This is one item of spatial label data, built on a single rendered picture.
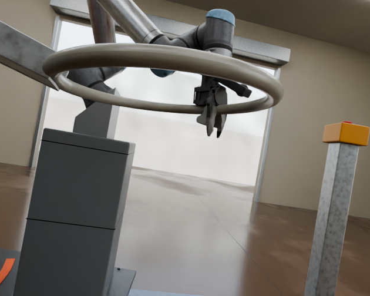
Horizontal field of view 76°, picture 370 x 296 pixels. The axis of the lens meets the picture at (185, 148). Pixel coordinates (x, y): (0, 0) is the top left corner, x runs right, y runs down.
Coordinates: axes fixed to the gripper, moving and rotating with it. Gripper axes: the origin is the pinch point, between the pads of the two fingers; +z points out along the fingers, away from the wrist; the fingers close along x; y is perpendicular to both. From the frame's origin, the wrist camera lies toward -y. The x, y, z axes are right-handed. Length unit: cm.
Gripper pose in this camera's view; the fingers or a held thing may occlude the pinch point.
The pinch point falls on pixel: (215, 133)
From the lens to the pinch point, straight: 72.7
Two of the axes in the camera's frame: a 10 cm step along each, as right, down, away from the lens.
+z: -0.9, 10.0, 0.0
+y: -7.7, -0.7, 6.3
